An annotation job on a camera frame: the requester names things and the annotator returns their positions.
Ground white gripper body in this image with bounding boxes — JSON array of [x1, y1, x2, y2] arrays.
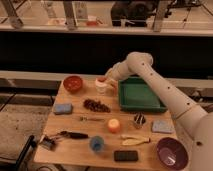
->
[[106, 63, 128, 81]]

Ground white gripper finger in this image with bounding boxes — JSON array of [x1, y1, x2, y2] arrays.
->
[[104, 73, 110, 82], [108, 80, 118, 89]]

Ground red pepper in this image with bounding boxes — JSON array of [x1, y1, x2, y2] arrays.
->
[[98, 77, 106, 82]]

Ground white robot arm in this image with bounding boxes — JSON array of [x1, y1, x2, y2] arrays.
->
[[105, 52, 213, 171]]

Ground white paper cup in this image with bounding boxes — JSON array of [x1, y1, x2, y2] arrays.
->
[[95, 79, 107, 94]]

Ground blue cup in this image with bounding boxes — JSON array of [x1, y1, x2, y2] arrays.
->
[[89, 136, 104, 152]]

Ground green plastic tray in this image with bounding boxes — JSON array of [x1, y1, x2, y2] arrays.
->
[[118, 77, 167, 113]]

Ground bunch of dark grapes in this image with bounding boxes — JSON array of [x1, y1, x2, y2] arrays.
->
[[83, 99, 111, 113]]

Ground red bowl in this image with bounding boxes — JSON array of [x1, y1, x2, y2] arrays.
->
[[63, 76, 83, 93]]

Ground orange fruit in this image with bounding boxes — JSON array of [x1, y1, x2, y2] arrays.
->
[[107, 119, 120, 133]]

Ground small metal fork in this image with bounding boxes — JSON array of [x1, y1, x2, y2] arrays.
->
[[79, 116, 104, 122]]

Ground blue sponge left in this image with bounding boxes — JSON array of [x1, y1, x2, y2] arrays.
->
[[53, 104, 72, 114]]

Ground yellow banana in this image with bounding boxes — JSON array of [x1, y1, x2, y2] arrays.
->
[[121, 134, 151, 146]]

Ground black rectangular block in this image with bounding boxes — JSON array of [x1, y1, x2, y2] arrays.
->
[[114, 150, 138, 162]]

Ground purple bowl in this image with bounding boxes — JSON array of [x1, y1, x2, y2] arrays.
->
[[156, 137, 189, 171]]

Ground black chair backrest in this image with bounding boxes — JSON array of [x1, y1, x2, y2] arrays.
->
[[14, 135, 37, 171]]

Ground black handled brush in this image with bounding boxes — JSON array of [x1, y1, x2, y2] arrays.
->
[[39, 131, 89, 151]]

